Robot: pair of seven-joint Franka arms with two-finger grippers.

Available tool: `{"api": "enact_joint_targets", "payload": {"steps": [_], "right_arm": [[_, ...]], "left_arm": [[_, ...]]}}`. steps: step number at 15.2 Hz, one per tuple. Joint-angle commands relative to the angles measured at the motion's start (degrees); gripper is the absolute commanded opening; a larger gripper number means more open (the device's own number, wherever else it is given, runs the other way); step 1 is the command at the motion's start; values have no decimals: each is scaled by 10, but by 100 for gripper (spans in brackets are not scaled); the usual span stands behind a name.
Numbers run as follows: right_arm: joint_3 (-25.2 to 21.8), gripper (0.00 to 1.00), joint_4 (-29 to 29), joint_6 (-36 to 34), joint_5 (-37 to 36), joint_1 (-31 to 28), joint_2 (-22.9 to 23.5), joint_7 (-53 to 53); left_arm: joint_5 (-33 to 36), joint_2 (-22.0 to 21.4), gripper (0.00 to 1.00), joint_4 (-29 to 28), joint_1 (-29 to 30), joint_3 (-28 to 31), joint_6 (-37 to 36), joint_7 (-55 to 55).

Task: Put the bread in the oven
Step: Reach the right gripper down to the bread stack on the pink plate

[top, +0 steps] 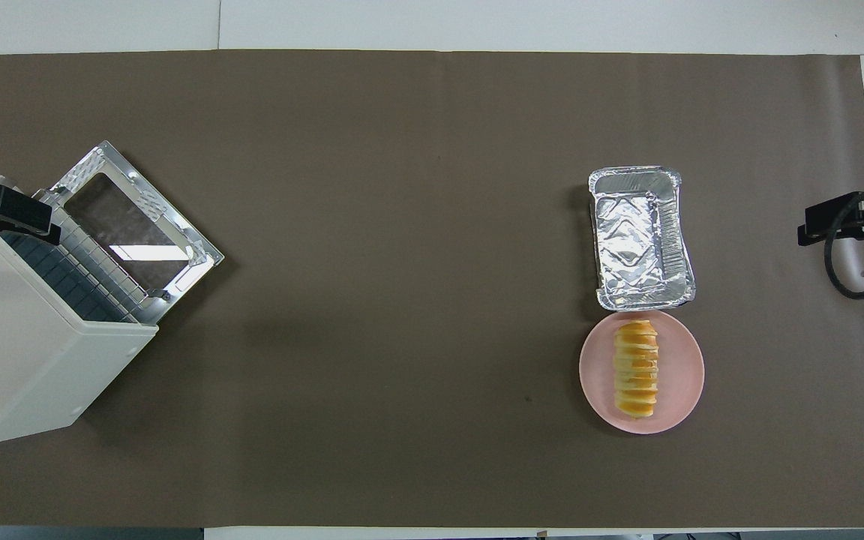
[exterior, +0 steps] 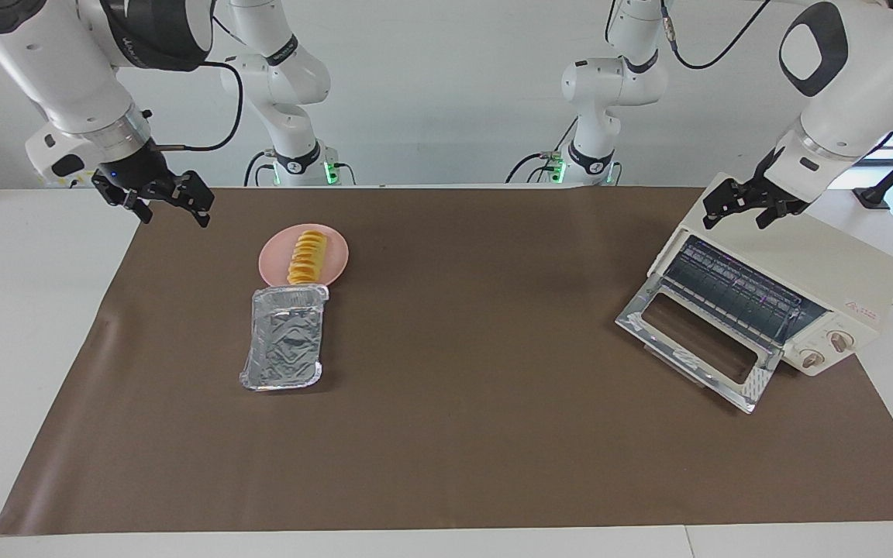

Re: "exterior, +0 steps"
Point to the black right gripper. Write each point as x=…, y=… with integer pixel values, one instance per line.
x=136, y=174

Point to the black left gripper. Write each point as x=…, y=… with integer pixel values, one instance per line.
x=772, y=190

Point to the yellow spiral bread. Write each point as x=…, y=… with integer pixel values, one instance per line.
x=307, y=256

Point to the aluminium foil tray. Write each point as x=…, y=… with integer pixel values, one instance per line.
x=284, y=341

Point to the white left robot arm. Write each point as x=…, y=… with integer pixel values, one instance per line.
x=857, y=70

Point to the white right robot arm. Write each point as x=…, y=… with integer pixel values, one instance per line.
x=51, y=62

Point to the metal oven rack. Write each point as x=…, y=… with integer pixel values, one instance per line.
x=725, y=287

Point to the cream toaster oven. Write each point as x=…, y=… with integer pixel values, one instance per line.
x=818, y=263

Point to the cream oven knob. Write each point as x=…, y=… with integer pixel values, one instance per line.
x=840, y=339
x=811, y=358

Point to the silver glass oven door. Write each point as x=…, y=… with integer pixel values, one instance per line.
x=756, y=387

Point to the pink round plate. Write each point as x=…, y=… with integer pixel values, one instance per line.
x=272, y=263

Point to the brown table mat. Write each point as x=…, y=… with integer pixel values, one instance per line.
x=454, y=434

